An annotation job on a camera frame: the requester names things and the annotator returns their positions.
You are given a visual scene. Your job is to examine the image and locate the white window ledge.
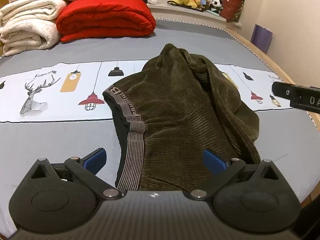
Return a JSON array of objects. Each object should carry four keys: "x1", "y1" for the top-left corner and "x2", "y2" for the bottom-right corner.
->
[{"x1": 147, "y1": 3, "x2": 242, "y2": 29}]

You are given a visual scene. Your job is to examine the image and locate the panda plush toy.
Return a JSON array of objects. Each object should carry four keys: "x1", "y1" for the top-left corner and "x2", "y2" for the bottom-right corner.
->
[{"x1": 210, "y1": 0, "x2": 223, "y2": 14}]

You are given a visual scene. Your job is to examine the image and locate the red patterned cushion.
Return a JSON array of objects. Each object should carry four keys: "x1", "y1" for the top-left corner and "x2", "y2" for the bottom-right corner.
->
[{"x1": 221, "y1": 0, "x2": 246, "y2": 23}]

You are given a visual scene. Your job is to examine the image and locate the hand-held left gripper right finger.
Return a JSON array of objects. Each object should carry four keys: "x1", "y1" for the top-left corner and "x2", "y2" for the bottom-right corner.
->
[{"x1": 187, "y1": 149, "x2": 280, "y2": 201}]

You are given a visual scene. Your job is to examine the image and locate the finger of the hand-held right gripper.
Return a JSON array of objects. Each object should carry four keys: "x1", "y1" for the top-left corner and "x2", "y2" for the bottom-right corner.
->
[{"x1": 272, "y1": 81, "x2": 320, "y2": 113}]

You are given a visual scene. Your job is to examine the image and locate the red folded quilt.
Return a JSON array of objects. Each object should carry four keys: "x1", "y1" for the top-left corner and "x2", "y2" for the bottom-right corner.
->
[{"x1": 56, "y1": 0, "x2": 157, "y2": 42}]

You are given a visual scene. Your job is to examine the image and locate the purple box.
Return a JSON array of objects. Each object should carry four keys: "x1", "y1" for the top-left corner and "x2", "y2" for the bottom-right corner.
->
[{"x1": 250, "y1": 24, "x2": 273, "y2": 53}]

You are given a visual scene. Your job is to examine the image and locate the wooden bed frame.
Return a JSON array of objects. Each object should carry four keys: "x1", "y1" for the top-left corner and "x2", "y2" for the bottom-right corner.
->
[{"x1": 226, "y1": 28, "x2": 320, "y2": 207}]

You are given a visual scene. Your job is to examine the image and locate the white folded quilt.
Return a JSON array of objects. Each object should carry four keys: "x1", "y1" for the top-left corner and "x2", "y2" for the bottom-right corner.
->
[{"x1": 0, "y1": 0, "x2": 68, "y2": 57}]

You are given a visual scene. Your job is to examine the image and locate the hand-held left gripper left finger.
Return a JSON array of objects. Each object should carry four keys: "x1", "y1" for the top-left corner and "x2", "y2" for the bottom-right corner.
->
[{"x1": 30, "y1": 147, "x2": 123, "y2": 201}]

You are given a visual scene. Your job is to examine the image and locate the olive corduroy pants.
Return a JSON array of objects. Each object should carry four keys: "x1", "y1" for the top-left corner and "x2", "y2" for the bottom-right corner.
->
[{"x1": 102, "y1": 43, "x2": 262, "y2": 192}]

